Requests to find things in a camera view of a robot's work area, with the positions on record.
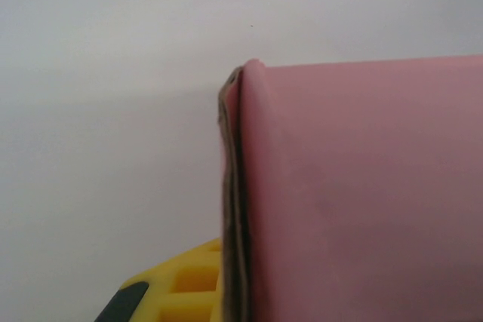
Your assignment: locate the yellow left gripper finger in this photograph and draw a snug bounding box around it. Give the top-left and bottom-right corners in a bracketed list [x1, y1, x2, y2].
[93, 238, 224, 322]

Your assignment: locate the pink paper box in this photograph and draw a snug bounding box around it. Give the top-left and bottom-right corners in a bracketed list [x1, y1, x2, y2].
[215, 54, 483, 322]

